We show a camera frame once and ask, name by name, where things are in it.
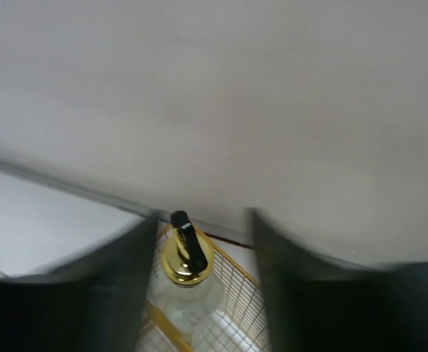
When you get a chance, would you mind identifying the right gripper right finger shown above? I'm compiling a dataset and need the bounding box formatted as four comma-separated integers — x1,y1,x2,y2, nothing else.
249,209,428,351

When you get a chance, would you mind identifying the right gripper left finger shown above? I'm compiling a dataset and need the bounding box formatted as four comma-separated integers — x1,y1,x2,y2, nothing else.
0,213,159,351

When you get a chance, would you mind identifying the glass oil bottle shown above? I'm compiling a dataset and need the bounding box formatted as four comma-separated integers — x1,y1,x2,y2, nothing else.
148,210,225,351

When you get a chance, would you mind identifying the yellow wire rack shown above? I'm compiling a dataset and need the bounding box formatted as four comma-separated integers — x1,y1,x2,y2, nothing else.
136,224,271,351

